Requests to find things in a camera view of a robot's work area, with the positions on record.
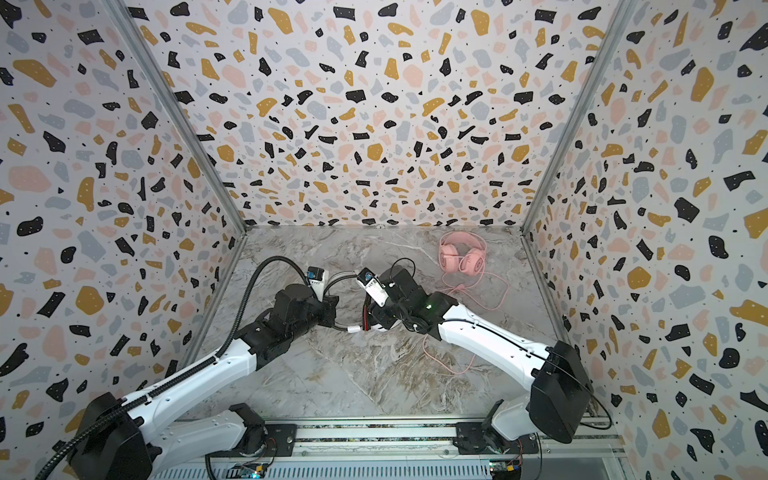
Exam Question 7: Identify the white black headphones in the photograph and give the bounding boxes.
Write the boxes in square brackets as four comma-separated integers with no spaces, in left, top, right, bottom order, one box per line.
[323,271,379,333]

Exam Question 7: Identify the pink headphones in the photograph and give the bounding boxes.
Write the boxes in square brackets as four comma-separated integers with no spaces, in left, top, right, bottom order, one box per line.
[438,231,487,277]

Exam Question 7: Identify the pink headphone cable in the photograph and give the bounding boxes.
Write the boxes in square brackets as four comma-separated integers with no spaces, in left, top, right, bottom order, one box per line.
[419,269,511,376]

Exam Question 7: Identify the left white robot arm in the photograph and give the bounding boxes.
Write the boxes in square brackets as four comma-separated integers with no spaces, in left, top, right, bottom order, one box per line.
[66,284,339,479]

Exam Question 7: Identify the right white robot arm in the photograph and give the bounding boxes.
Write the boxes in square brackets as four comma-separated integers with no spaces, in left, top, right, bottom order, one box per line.
[357,268,593,450]

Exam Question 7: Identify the green circuit board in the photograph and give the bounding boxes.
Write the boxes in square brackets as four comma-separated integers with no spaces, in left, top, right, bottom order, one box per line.
[225,463,268,480]

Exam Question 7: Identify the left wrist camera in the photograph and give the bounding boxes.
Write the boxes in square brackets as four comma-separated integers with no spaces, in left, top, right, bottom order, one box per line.
[306,266,328,302]

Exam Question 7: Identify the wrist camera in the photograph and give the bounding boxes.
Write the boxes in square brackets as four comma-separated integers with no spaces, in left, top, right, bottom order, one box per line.
[306,266,328,302]
[356,268,389,307]

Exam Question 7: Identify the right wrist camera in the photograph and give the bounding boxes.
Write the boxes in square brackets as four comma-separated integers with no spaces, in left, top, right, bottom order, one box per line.
[356,268,389,307]

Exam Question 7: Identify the black corrugated cable conduit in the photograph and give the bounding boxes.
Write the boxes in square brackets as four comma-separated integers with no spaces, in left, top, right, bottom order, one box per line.
[35,255,310,480]

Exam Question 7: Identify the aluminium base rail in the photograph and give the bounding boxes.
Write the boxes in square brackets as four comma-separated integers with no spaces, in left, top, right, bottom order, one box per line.
[159,416,634,479]

